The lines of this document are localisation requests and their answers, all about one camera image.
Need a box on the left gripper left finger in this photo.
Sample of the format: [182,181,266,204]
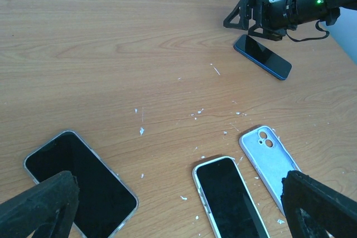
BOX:
[1,171,79,237]

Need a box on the lavender phone case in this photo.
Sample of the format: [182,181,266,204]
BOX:
[239,125,300,213]

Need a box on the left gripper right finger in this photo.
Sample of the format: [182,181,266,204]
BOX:
[281,171,356,237]

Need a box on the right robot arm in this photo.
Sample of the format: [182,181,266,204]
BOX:
[223,0,356,41]

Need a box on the white-edged black phone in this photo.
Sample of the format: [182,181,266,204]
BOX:
[192,156,269,237]

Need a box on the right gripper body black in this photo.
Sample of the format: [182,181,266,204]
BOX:
[252,0,297,36]

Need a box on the teal phone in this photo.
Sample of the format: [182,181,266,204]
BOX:
[23,130,139,237]

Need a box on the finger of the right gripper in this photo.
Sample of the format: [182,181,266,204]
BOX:
[248,25,283,41]
[223,0,255,31]

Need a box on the dark purple phone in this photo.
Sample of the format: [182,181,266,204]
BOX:
[233,35,292,81]

